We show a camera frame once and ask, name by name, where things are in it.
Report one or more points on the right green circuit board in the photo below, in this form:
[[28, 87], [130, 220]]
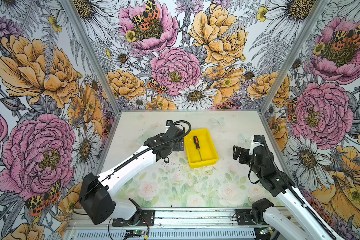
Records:
[[266, 231]]

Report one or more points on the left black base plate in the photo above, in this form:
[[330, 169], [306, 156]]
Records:
[[143, 218]]

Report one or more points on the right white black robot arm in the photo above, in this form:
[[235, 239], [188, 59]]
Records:
[[311, 225]]

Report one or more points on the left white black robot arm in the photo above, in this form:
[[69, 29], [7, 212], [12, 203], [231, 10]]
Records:
[[97, 191]]

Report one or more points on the yellow plastic bin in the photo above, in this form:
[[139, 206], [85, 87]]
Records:
[[208, 150]]

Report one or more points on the green circuit board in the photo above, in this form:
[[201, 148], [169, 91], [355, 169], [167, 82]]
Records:
[[134, 233], [266, 231]]

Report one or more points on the orange black handled screwdriver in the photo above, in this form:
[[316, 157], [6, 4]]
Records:
[[196, 142]]

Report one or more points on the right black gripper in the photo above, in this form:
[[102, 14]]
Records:
[[245, 154]]

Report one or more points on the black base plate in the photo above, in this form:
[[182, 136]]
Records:
[[143, 218], [244, 217]]

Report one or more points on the left green circuit board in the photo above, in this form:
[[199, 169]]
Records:
[[134, 233]]

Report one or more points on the aluminium front rail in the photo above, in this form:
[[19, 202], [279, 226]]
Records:
[[178, 224]]

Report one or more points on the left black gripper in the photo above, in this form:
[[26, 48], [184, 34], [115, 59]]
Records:
[[178, 146]]

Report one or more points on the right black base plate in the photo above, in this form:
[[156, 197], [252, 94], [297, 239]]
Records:
[[244, 217]]

